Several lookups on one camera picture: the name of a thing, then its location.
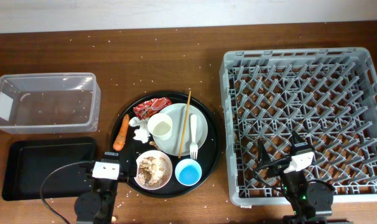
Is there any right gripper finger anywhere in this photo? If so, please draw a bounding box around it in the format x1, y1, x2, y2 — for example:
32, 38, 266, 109
257, 139, 271, 168
291, 131, 307, 147

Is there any orange carrot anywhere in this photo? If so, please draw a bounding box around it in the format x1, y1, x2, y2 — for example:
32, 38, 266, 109
113, 114, 129, 151

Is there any white tissue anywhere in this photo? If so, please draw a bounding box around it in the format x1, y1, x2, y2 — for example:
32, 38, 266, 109
129, 117, 151, 144

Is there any white paper cup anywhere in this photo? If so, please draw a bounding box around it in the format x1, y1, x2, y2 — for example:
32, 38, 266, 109
147, 113, 173, 141

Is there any red snack wrapper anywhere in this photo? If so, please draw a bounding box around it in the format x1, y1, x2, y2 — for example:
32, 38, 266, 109
133, 97, 172, 119

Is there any white plastic fork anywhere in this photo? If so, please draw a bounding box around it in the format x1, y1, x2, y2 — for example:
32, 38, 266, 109
190, 114, 198, 160

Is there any small blue bowl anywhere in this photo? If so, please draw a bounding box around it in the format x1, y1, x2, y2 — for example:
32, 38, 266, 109
175, 159, 202, 187

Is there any wooden chopstick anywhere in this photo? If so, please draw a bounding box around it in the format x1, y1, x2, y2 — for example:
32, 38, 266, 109
178, 90, 192, 159

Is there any grey round plate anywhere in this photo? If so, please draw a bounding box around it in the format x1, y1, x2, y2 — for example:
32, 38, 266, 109
154, 103, 208, 156

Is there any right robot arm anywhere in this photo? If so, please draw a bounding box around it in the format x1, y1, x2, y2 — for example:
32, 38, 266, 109
252, 131, 348, 224

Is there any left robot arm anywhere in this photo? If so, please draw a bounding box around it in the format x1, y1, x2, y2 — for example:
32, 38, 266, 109
39, 152, 137, 223

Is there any grey plastic dishwasher rack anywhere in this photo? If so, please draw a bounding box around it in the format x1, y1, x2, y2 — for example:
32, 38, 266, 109
220, 47, 377, 207

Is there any round black tray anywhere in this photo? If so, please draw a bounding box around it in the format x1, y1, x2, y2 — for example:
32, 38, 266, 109
110, 91, 221, 198

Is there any black rectangular tray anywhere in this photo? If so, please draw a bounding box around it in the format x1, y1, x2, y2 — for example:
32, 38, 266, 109
2, 137, 96, 201

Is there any clear plastic bin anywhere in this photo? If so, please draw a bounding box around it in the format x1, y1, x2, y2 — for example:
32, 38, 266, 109
0, 73, 101, 134

